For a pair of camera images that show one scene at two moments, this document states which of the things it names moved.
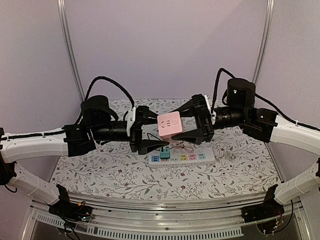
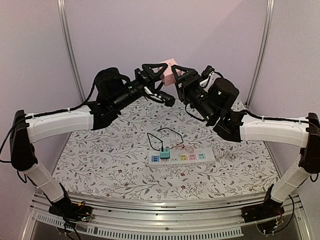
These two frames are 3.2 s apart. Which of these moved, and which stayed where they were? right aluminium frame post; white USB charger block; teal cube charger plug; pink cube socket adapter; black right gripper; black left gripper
Moved: pink cube socket adapter; black left gripper; black right gripper
Stayed: white USB charger block; teal cube charger plug; right aluminium frame post
